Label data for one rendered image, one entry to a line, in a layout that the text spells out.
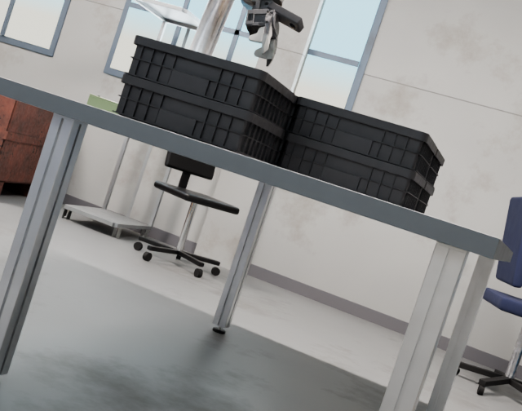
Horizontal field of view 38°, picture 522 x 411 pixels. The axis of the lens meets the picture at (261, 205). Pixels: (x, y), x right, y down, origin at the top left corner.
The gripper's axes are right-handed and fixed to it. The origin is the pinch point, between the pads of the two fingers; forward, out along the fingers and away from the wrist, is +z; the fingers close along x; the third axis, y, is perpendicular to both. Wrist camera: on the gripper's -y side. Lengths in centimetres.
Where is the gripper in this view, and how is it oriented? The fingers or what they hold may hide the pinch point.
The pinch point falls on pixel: (267, 56)
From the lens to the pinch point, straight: 212.1
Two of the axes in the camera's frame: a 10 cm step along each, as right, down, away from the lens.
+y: -9.7, -0.3, 2.6
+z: -1.4, 9.0, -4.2
